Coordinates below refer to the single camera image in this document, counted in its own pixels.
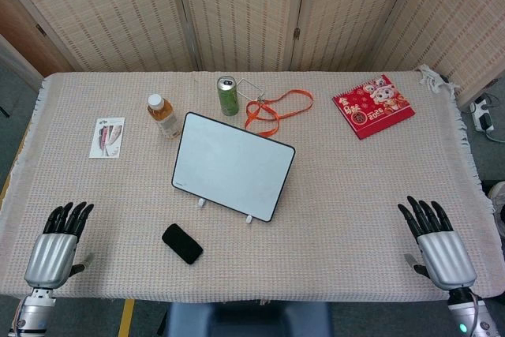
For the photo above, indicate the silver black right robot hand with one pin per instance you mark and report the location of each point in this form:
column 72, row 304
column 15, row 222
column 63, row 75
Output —
column 446, row 258

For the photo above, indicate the white power strip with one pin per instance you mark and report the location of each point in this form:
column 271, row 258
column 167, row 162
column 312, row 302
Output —
column 483, row 114

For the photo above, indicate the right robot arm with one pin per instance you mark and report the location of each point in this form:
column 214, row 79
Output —
column 469, row 317

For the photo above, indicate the tea bottle with white cap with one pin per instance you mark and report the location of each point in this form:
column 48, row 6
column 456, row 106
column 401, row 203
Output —
column 165, row 116

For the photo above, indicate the white board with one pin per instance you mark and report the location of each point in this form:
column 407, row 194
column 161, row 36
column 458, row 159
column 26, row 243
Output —
column 233, row 165

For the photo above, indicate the white printed card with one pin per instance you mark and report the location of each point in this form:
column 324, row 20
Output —
column 106, row 137

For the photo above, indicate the red desk calendar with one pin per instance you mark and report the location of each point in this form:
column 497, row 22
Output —
column 372, row 110

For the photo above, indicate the brown wooden door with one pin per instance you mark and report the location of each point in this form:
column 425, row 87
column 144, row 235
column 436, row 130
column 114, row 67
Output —
column 31, row 37

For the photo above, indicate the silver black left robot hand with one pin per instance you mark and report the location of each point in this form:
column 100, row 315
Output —
column 51, row 258

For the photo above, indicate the clear badge holder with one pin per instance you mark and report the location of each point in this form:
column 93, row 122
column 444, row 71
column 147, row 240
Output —
column 248, row 87

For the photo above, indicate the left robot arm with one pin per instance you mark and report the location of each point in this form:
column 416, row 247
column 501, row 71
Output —
column 33, row 313

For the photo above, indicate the woven folding screen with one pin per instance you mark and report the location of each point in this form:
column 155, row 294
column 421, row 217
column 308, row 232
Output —
column 244, row 13

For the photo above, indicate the white crumpled cloth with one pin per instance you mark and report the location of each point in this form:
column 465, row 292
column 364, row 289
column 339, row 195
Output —
column 434, row 78

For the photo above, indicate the green drink can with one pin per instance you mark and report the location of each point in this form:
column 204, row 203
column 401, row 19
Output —
column 228, row 96

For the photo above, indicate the black whiteboard eraser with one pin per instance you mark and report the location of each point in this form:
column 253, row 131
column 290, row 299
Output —
column 182, row 244

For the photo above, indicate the beige woven tablecloth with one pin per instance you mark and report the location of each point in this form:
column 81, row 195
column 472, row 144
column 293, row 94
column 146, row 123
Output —
column 335, row 203

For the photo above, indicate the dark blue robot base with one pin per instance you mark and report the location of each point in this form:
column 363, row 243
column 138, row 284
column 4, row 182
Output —
column 248, row 319

